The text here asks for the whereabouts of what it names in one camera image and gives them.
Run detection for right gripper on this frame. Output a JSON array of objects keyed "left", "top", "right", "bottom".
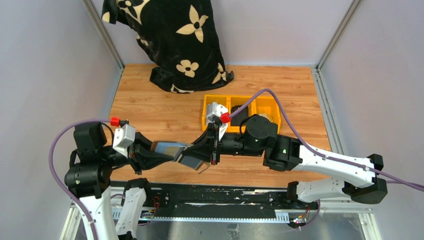
[{"left": 182, "top": 123, "right": 264, "bottom": 166}]

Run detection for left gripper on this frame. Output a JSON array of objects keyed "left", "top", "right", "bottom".
[{"left": 100, "top": 129, "right": 174, "bottom": 172}]

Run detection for brown leather card holder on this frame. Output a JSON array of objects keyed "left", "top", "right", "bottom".
[{"left": 150, "top": 141, "right": 211, "bottom": 175}]

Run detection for dark grey card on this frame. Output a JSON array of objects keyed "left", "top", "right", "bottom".
[{"left": 179, "top": 156, "right": 204, "bottom": 171}]

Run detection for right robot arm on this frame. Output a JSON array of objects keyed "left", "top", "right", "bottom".
[{"left": 180, "top": 114, "right": 388, "bottom": 209}]

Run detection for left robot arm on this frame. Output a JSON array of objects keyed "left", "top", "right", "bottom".
[{"left": 64, "top": 118, "right": 174, "bottom": 240}]

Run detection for black cards in bin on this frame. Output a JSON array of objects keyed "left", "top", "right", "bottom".
[{"left": 230, "top": 105, "right": 250, "bottom": 127}]

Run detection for right yellow bin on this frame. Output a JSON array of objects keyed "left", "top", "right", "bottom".
[{"left": 249, "top": 96, "right": 282, "bottom": 134}]

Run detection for black floral blanket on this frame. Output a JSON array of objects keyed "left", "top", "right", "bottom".
[{"left": 101, "top": 0, "right": 235, "bottom": 94}]

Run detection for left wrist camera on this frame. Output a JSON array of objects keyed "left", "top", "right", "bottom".
[{"left": 112, "top": 124, "right": 136, "bottom": 158}]

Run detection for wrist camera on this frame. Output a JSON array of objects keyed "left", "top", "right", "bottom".
[
  {"left": 112, "top": 124, "right": 136, "bottom": 158},
  {"left": 205, "top": 101, "right": 229, "bottom": 140}
]

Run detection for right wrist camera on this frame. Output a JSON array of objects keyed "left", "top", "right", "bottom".
[{"left": 205, "top": 101, "right": 229, "bottom": 140}]

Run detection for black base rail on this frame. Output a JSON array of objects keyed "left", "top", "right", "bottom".
[{"left": 117, "top": 181, "right": 320, "bottom": 223}]

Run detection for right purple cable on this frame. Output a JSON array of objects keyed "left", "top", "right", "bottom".
[{"left": 219, "top": 88, "right": 424, "bottom": 193}]

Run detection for purple cable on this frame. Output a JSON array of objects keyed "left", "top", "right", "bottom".
[
  {"left": 48, "top": 116, "right": 121, "bottom": 240},
  {"left": 219, "top": 88, "right": 424, "bottom": 193}
]

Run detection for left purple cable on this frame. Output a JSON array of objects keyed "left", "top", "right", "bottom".
[{"left": 48, "top": 116, "right": 121, "bottom": 240}]

